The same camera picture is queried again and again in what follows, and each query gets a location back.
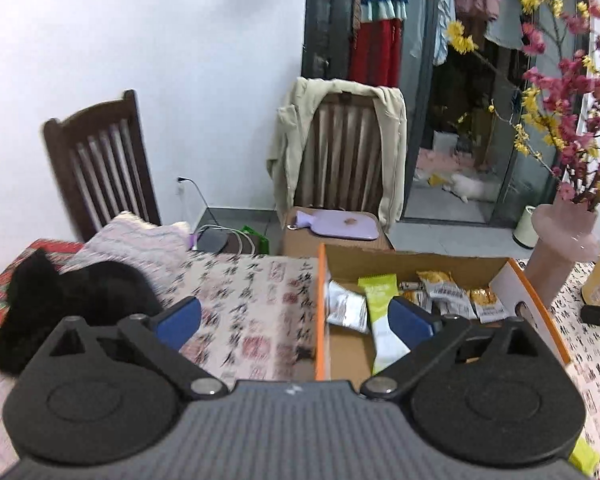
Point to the brown slatted wooden chair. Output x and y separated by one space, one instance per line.
347 160

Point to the pink vase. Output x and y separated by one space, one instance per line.
550 260

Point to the purple cloth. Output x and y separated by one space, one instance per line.
194 241

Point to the pink patterned cushion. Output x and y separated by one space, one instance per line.
130 245

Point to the green bag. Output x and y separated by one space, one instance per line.
257 242

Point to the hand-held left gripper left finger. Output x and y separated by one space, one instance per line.
180 321

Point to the light blue hanging garment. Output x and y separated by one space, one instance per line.
442 10

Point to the white and yellow snack packet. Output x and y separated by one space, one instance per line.
442 290

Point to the dark wooden chair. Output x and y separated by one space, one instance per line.
141 160

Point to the plain brown cardboard box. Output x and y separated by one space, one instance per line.
300 245

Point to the red hanging garment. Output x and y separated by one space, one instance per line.
375 50

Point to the pink and yellow artificial flowers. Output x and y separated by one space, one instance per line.
580 150

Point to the purple hot water bottle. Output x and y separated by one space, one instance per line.
340 225

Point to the silver snack packet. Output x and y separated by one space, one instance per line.
345 307

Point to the small white bin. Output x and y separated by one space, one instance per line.
525 230

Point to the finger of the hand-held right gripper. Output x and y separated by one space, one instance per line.
597 314

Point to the grey round device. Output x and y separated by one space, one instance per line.
212 240

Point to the black fluffy cloth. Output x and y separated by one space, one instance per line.
55 305

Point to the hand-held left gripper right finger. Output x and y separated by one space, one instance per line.
410 324

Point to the grey-green hanging garment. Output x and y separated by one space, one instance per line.
505 30

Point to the yellow-green packet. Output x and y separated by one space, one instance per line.
585 460

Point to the green snack packet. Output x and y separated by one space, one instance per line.
380 290

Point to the pink floor mat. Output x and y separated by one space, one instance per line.
445 160

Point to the glass sliding door frame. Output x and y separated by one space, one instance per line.
330 20

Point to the orange-edged cardboard box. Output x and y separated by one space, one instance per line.
350 355

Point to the beige jacket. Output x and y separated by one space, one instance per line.
290 160

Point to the white fluffy pet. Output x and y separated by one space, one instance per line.
472 186

